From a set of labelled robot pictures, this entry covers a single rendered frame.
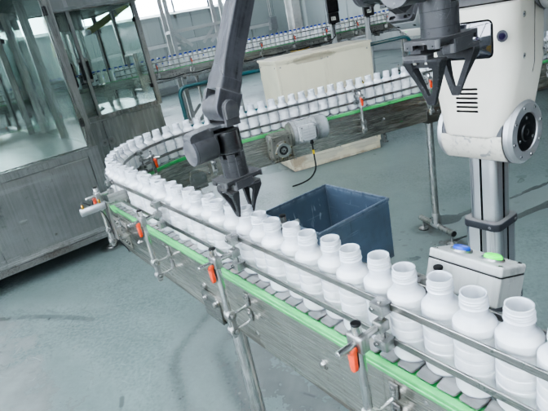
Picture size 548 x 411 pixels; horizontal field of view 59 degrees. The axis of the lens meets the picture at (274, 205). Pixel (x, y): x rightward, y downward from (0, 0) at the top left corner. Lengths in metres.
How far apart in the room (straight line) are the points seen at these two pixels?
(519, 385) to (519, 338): 0.07
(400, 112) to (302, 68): 2.29
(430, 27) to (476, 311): 0.41
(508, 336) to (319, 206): 1.23
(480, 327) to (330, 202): 1.20
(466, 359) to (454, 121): 0.74
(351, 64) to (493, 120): 4.13
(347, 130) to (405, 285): 2.11
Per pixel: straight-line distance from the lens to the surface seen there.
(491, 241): 1.46
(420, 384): 0.82
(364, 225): 1.57
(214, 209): 1.21
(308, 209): 1.80
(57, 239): 4.20
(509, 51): 1.25
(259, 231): 1.07
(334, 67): 5.27
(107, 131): 6.16
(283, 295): 1.07
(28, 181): 4.07
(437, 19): 0.79
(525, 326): 0.70
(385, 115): 2.94
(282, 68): 5.05
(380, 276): 0.82
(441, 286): 0.74
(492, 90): 1.27
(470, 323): 0.72
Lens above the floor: 1.56
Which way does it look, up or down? 21 degrees down
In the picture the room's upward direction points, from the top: 12 degrees counter-clockwise
